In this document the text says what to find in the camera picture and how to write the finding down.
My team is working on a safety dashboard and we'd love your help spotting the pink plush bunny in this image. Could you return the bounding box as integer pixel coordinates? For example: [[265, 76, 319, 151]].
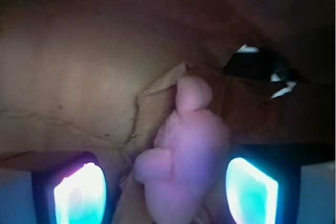
[[133, 76, 229, 223]]

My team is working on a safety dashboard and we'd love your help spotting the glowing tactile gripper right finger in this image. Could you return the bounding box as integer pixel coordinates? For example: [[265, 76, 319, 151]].
[[225, 144, 335, 223]]

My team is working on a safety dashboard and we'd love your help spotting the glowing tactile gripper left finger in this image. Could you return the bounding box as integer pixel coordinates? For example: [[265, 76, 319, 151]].
[[1, 151, 108, 223]]

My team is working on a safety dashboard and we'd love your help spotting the brown paper bag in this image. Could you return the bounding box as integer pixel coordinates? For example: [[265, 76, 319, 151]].
[[1, 0, 335, 223]]

